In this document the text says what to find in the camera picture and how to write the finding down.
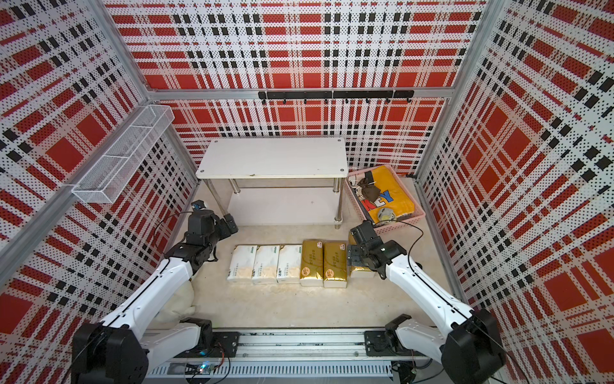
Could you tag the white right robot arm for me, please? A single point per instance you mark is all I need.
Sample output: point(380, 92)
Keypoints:
point(465, 341)

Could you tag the pink plastic basket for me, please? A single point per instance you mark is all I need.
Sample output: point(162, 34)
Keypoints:
point(385, 226)

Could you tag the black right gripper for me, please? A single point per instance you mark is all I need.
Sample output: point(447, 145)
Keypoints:
point(352, 256)

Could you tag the yellow folded shirt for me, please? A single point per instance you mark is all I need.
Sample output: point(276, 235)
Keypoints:
point(382, 197)

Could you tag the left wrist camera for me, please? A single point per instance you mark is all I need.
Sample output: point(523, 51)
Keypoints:
point(198, 205)

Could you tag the green circuit board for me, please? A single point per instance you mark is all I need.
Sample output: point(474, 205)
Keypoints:
point(199, 369)

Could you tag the gold tissue pack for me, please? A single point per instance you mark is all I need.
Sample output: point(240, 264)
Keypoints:
point(335, 265)
point(312, 263)
point(360, 272)

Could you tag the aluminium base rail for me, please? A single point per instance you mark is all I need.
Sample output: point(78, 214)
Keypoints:
point(293, 353)

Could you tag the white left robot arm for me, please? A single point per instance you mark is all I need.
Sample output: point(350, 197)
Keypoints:
point(116, 349)

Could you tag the white plush toy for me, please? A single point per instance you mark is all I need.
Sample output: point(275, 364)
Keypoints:
point(178, 307)

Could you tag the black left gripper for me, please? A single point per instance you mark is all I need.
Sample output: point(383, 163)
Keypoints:
point(221, 225)

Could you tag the black wall hook rail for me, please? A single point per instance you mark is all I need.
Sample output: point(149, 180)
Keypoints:
point(325, 95)

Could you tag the white two-tier metal shelf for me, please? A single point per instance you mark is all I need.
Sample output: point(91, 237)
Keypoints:
point(280, 181)

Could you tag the white wire mesh wall basket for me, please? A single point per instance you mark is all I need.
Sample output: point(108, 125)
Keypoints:
point(107, 178)

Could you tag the white tissue pack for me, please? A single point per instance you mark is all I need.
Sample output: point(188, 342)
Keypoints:
point(242, 264)
point(265, 269)
point(289, 264)

